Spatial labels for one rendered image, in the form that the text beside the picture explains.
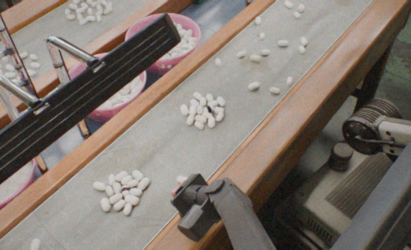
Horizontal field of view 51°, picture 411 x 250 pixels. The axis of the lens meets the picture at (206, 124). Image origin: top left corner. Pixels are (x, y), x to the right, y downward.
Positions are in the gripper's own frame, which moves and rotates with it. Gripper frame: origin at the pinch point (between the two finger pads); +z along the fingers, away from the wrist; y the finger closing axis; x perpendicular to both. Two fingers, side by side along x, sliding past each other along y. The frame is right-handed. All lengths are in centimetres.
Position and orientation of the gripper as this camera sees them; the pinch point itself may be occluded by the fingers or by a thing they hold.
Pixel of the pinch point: (174, 194)
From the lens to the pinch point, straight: 113.8
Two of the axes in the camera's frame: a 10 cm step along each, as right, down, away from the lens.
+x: 5.4, 7.9, 2.9
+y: -6.3, 6.1, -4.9
